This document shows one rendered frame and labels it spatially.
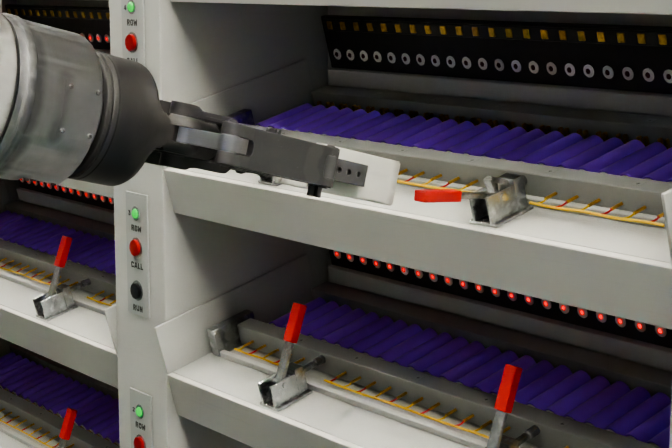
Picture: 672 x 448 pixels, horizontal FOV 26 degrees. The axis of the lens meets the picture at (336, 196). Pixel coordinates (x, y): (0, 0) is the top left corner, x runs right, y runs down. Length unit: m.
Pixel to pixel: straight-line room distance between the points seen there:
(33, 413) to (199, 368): 0.48
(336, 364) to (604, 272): 0.40
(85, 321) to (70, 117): 0.83
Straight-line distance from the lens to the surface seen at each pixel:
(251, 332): 1.42
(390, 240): 1.14
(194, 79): 1.40
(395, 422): 1.23
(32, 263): 1.81
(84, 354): 1.58
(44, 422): 1.84
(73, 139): 0.80
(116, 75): 0.83
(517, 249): 1.03
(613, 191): 1.03
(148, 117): 0.83
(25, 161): 0.80
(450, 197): 1.03
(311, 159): 0.88
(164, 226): 1.40
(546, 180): 1.07
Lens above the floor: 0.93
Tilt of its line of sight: 9 degrees down
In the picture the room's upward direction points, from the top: straight up
